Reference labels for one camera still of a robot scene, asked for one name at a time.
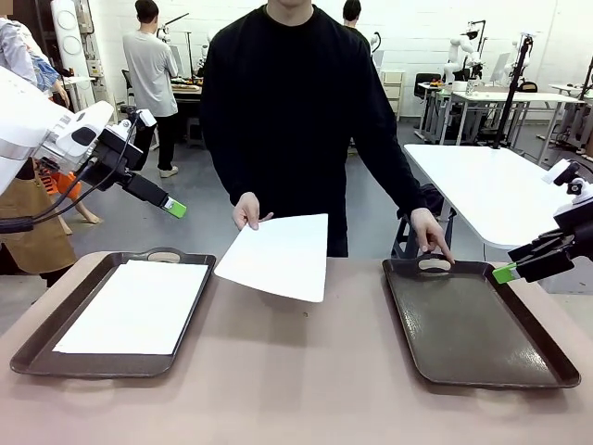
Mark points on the white A4 paper stack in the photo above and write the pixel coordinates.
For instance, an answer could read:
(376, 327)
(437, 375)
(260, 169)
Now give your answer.
(129, 308)

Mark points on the white cylindrical container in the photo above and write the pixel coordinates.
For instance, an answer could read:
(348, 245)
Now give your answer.
(458, 86)

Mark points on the brown plastic serving tray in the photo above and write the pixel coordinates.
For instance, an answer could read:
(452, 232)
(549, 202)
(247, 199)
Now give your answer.
(92, 366)
(463, 324)

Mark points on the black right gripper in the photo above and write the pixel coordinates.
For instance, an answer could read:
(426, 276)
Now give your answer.
(581, 238)

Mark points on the person in orange trousers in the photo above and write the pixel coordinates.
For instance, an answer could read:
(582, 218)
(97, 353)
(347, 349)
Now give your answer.
(48, 76)

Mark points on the dark round bag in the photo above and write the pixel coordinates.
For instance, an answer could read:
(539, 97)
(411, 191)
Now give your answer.
(528, 86)

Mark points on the person in grey t-shirt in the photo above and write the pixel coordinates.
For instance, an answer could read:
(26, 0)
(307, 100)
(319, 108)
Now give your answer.
(148, 69)

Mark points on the person's black-sleeved left forearm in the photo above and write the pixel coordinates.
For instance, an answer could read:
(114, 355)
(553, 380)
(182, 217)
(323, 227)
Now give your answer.
(400, 181)

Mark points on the person's torso in black sweater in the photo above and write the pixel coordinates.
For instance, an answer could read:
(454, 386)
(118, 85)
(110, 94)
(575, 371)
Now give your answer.
(287, 116)

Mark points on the person in dark shirt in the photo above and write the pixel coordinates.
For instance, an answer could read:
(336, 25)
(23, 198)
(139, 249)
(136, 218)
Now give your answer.
(352, 9)

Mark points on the large white table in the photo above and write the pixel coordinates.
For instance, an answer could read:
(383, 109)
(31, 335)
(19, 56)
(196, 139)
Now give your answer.
(486, 185)

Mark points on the wooden-topped workbench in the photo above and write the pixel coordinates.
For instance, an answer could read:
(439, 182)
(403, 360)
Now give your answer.
(187, 88)

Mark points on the black office chair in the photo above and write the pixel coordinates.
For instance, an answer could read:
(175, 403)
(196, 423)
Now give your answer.
(427, 80)

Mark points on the grey computer monitor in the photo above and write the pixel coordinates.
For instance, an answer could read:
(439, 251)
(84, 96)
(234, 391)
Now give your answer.
(177, 60)

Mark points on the grey plastic step stool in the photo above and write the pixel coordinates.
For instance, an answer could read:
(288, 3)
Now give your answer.
(194, 134)

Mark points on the white A4 paper sheet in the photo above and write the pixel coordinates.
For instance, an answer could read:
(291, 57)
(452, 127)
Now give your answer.
(278, 259)

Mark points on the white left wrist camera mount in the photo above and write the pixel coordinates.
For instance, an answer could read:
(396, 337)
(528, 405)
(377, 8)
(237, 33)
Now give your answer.
(146, 117)

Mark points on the white-backed desk monitor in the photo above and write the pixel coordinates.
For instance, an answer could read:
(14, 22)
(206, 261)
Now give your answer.
(500, 67)

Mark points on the white desk-mounted robot arm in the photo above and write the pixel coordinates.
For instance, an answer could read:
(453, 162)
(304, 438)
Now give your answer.
(450, 69)

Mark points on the person's left hand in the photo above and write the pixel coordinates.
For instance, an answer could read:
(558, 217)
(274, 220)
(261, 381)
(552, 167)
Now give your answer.
(428, 227)

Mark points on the black cloth bundle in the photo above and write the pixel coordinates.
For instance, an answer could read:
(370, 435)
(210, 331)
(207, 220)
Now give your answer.
(437, 199)

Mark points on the small white robot arm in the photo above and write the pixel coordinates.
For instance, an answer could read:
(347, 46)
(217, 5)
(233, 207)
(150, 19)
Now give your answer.
(163, 33)

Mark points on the white standing air conditioner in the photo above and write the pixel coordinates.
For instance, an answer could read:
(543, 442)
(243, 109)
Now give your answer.
(69, 46)

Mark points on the white drawer cabinet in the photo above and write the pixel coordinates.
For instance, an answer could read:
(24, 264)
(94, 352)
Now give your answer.
(393, 92)

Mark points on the person's black-sleeved right forearm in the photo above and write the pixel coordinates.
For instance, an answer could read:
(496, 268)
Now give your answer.
(229, 176)

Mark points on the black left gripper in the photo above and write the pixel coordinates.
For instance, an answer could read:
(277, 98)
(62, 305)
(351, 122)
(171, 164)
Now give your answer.
(113, 157)

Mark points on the black tripod pole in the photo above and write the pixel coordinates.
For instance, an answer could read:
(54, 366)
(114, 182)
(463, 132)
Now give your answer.
(513, 95)

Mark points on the person's right hand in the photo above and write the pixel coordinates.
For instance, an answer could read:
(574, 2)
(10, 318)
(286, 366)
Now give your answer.
(245, 211)

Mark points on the person in brown apron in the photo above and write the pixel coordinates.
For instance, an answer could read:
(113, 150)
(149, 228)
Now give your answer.
(28, 241)

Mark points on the long white desk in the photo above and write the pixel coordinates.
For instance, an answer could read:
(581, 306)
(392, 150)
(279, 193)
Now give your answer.
(509, 96)

